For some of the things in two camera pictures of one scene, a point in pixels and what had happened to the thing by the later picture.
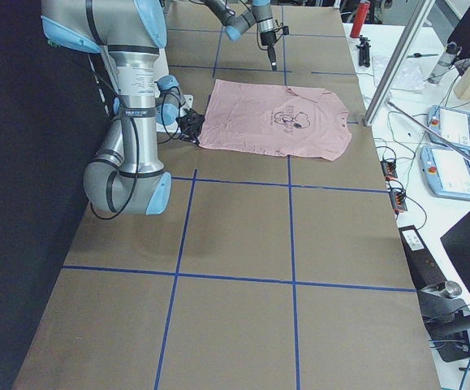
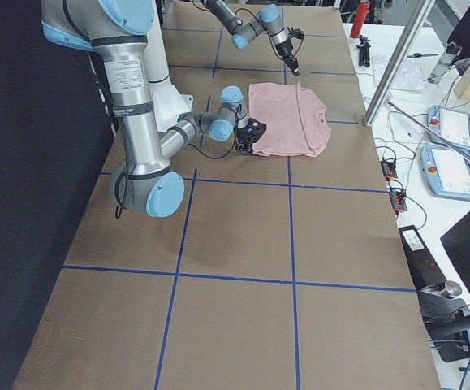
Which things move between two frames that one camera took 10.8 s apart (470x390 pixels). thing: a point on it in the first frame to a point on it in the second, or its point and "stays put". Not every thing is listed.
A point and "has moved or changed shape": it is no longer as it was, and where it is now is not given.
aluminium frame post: [420, 12] stays put
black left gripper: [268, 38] to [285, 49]
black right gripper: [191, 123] to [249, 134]
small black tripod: [364, 52] stays put
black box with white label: [424, 270] stays put
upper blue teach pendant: [458, 128] stays put
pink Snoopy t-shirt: [274, 119] has moved or changed shape
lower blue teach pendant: [449, 175] stays put
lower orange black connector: [398, 200] stays put
